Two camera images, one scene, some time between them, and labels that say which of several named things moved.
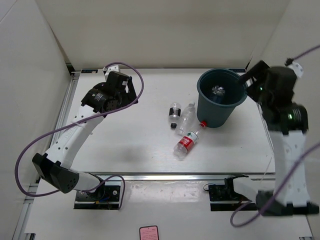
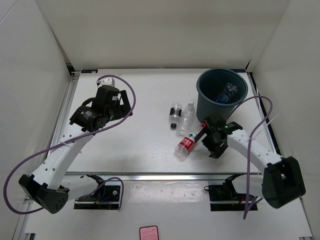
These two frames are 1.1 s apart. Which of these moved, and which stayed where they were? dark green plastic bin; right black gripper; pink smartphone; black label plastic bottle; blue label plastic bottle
Moved: right black gripper; blue label plastic bottle
Stayed: dark green plastic bin; black label plastic bottle; pink smartphone
